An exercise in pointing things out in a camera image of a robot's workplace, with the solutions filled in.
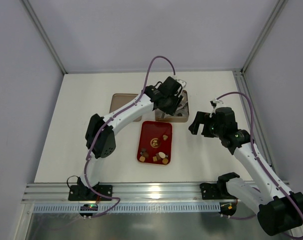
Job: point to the aluminium front rail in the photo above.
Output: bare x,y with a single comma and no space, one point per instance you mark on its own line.
152,191

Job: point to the aluminium right side rail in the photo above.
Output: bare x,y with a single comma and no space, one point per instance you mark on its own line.
258,135

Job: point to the slotted cable duct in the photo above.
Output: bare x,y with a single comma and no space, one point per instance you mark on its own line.
127,207

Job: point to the aluminium rail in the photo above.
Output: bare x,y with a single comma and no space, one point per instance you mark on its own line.
152,191
258,135

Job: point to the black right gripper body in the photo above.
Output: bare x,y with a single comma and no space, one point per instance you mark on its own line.
205,125

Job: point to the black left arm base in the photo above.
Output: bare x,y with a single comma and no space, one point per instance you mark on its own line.
80,192

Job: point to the gold square tin box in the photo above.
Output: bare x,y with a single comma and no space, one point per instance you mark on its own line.
158,112

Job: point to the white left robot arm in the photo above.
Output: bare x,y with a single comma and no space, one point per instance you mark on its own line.
101,132

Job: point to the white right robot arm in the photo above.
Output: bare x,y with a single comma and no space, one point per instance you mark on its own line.
277,207

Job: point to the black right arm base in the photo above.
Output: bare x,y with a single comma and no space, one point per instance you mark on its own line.
214,191

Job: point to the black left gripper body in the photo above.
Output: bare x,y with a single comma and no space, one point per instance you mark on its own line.
179,102

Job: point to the red rectangular tray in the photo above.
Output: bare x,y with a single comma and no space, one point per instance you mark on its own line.
151,138

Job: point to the gold tin lid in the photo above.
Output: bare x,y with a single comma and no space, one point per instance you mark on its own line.
120,99

